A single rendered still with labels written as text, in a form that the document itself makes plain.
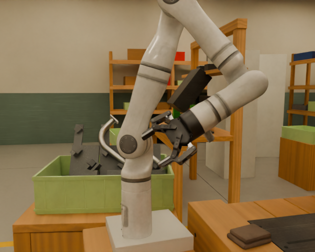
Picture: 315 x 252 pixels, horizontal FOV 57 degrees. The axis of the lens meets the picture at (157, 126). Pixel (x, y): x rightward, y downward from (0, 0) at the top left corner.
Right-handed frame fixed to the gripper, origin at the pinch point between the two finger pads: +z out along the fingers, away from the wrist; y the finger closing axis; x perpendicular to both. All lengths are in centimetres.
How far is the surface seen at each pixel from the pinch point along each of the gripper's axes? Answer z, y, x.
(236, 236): -6.5, 26.9, 21.1
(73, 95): 123, -468, 476
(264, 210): -21, 23, 50
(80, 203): 42, -20, 48
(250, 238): -9.4, 29.3, 19.5
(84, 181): 35, -26, 43
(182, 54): -153, -402, 489
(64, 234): 51, -11, 44
